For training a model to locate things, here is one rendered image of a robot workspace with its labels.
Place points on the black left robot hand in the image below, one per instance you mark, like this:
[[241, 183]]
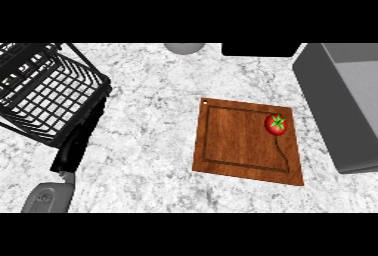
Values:
[[74, 150]]

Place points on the brown wooden cutting board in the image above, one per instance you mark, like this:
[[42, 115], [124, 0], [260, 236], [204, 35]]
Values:
[[237, 140]]

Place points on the grey box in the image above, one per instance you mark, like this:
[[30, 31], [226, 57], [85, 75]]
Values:
[[340, 110]]

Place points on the grey round object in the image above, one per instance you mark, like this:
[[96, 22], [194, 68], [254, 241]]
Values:
[[184, 47]]

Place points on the red tomato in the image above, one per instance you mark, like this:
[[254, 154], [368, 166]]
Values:
[[275, 127]]

